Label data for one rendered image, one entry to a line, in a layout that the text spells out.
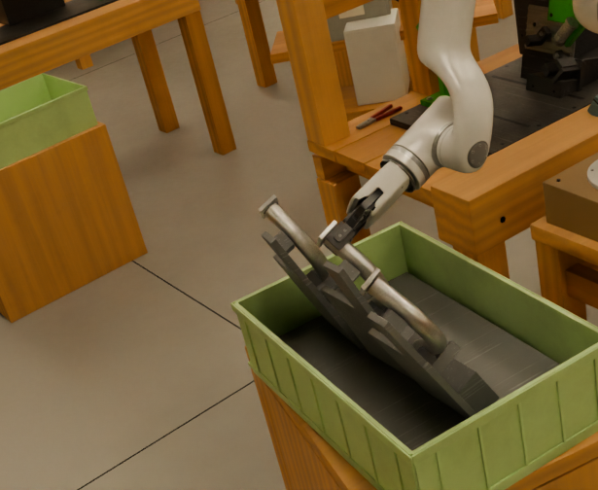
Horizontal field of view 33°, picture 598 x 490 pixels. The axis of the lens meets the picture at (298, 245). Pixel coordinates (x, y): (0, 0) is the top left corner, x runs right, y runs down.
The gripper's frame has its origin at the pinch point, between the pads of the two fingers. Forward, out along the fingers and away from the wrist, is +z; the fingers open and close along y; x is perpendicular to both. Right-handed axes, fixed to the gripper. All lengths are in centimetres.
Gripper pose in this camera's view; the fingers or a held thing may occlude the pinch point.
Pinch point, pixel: (338, 238)
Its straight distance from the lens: 167.5
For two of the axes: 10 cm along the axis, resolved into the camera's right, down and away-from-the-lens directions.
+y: 0.6, -2.5, -9.7
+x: 7.4, 6.6, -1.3
